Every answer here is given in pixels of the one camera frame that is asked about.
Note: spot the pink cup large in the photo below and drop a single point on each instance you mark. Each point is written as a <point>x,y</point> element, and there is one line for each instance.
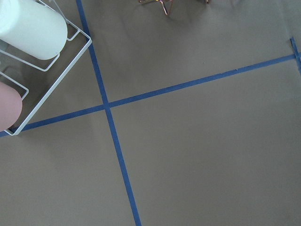
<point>10,106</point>

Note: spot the white cup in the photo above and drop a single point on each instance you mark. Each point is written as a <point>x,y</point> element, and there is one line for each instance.
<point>32,28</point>

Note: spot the copper wire bottle rack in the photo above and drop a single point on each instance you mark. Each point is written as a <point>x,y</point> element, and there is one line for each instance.
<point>166,5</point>

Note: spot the white wire cup rack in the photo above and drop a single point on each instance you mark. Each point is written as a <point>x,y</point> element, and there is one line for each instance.
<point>35,79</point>

